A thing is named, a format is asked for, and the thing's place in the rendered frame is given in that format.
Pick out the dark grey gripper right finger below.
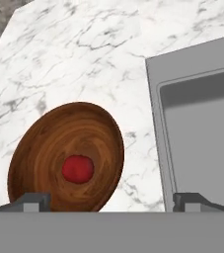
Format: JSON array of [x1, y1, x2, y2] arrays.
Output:
[[173, 192, 224, 212]]

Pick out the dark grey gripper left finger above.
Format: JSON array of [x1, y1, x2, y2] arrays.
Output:
[[0, 193, 51, 212]]

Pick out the brown wooden bowl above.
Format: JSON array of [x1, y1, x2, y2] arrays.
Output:
[[7, 101, 125, 212]]

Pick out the grey steel sink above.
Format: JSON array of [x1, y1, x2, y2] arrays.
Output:
[[144, 33, 224, 212]]

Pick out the red tomato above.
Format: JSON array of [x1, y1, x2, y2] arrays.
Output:
[[61, 154, 96, 185]]

